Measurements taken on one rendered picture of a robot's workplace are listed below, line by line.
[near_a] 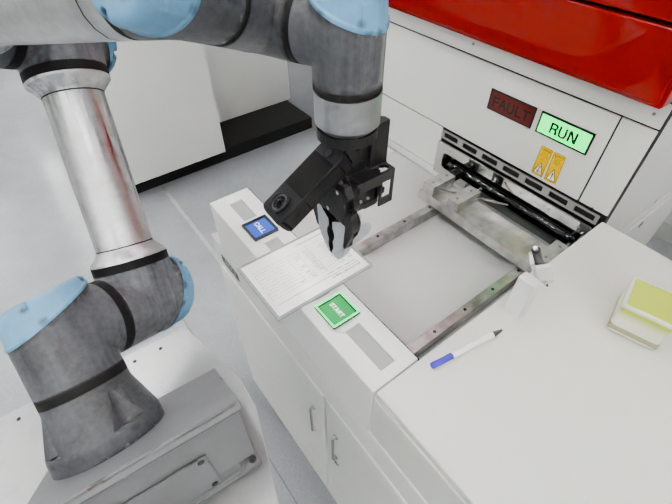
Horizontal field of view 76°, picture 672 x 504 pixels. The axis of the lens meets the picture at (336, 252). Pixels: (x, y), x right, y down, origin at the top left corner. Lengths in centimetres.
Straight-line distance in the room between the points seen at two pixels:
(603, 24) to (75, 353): 92
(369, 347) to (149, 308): 35
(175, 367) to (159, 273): 24
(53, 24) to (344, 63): 27
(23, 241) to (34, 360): 211
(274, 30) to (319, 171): 15
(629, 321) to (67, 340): 81
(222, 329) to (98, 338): 130
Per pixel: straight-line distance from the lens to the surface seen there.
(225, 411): 59
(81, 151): 73
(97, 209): 73
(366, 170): 54
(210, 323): 197
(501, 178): 112
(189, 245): 233
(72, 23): 49
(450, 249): 107
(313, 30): 45
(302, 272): 79
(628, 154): 98
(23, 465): 92
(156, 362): 92
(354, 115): 46
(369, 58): 45
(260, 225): 89
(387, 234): 103
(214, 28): 42
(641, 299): 81
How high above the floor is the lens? 156
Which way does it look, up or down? 46 degrees down
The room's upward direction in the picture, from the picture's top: straight up
